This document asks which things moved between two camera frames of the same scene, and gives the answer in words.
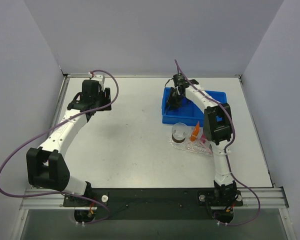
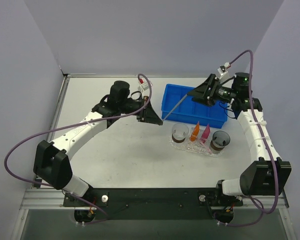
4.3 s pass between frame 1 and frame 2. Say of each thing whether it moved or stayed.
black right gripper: moved
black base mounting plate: stayed
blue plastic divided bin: stayed
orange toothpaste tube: stayed
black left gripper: moved
